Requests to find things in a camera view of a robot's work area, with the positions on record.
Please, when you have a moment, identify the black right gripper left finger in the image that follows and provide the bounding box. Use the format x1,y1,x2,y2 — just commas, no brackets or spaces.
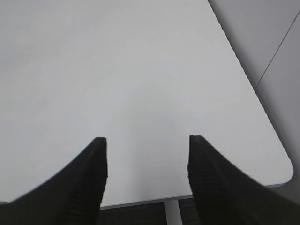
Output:
0,137,108,225

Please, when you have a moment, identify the white table leg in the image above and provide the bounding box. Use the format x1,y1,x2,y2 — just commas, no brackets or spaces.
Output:
164,200,182,225

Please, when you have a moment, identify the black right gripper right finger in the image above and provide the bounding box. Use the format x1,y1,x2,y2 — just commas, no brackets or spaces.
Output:
187,135,300,225

